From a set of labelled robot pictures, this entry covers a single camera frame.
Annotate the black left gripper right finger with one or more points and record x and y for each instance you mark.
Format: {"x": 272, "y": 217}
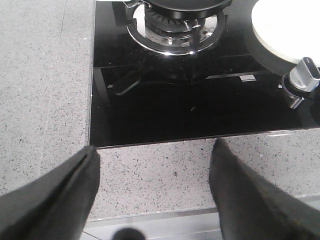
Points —
{"x": 252, "y": 208}

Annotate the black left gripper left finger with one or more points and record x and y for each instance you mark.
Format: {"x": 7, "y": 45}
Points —
{"x": 56, "y": 205}

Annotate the white ceramic plate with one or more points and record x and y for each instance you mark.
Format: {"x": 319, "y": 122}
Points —
{"x": 289, "y": 29}

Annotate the black frying pan mint handle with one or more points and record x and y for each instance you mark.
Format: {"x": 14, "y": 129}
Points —
{"x": 183, "y": 9}

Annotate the silver stove knob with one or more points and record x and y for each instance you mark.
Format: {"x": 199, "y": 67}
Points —
{"x": 303, "y": 79}

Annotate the black glass gas hob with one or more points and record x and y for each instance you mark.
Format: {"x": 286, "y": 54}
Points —
{"x": 233, "y": 88}

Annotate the black burner with pot support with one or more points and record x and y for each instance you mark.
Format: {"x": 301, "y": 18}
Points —
{"x": 168, "y": 36}

